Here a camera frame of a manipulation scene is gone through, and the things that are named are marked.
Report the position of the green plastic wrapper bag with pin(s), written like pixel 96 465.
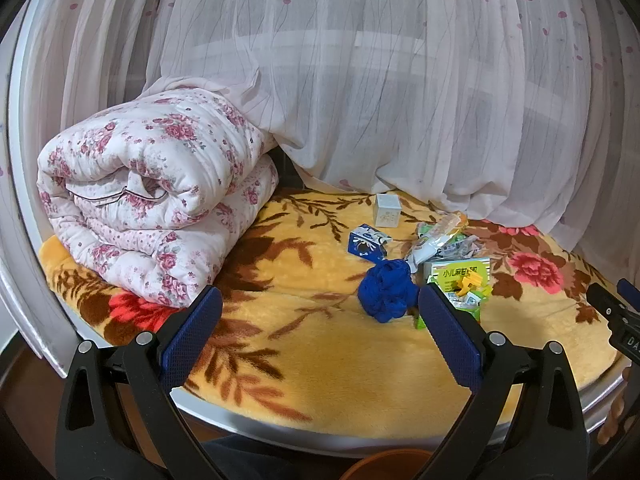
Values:
pixel 459 247

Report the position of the yellow floral fleece blanket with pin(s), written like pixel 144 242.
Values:
pixel 294 348

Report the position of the yellow toy piece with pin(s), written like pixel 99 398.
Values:
pixel 468 281

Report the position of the torn blue milk carton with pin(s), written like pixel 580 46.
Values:
pixel 368 243

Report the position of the white squeeze tube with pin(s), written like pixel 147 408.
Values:
pixel 437 236

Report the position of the green medicine box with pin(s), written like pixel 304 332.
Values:
pixel 444 274

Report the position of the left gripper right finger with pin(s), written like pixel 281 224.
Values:
pixel 523 419

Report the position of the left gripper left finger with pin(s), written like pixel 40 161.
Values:
pixel 94 440

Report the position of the folded floral quilt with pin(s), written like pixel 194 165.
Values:
pixel 153 194

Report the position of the person right hand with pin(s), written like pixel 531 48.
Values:
pixel 612 422

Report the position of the orange trash bin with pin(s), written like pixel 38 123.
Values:
pixel 400 464

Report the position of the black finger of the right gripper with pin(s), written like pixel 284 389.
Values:
pixel 622 308

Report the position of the white sheer floral curtain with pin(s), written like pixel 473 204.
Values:
pixel 521 112

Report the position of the blue cloth ball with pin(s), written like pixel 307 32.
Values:
pixel 387 291

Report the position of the small white cube box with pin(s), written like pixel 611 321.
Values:
pixel 387 211

